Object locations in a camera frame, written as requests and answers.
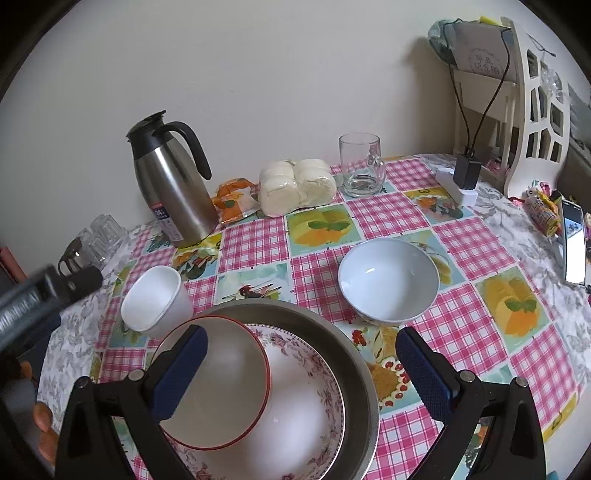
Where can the person's left hand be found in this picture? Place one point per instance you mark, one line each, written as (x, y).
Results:
(44, 417)

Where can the large steel basin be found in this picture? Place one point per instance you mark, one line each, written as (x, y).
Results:
(355, 383)

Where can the stainless steel thermos jug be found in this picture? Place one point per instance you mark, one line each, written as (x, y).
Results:
(175, 194)

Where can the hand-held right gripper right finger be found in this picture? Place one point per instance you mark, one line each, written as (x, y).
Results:
(422, 374)

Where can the black charger plug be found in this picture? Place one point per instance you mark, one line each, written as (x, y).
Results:
(466, 170)

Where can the white square bowl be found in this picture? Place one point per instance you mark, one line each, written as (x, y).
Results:
(152, 300)

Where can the small clear drinking glass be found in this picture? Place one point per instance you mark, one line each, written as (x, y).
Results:
(108, 230)
(96, 247)

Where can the pink packet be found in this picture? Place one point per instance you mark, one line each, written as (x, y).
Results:
(496, 166)

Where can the white power strip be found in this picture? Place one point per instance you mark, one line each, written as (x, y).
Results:
(466, 198)

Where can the clear glass mug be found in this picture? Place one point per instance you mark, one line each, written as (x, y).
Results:
(358, 184)

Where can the white lattice shelf rack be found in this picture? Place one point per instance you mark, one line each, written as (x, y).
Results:
(524, 152)

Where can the pink checked fruit tablecloth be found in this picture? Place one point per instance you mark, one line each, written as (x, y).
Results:
(461, 277)

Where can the red rimmed strawberry bowl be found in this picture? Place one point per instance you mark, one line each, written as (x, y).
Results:
(231, 369)

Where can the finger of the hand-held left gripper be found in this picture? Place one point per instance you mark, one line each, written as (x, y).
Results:
(76, 284)

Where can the bag of steamed buns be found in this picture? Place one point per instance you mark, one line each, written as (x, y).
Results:
(295, 184)

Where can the glass coffee pot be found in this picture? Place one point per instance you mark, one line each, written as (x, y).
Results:
(76, 256)

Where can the smartphone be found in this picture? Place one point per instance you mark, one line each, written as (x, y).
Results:
(572, 249)

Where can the orange snack packet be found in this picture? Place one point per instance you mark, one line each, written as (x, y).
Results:
(235, 203)

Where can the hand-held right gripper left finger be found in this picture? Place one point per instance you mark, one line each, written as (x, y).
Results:
(180, 374)

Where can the grey plastic bag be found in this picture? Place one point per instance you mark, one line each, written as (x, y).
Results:
(438, 41)

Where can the white round bowl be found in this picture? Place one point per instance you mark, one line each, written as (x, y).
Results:
(388, 277)

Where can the reddish wooden chair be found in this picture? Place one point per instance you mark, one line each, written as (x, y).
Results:
(11, 265)

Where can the white printed paper bag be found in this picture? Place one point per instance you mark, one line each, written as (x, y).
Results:
(480, 50)

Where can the floral patterned plate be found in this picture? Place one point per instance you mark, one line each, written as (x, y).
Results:
(300, 415)

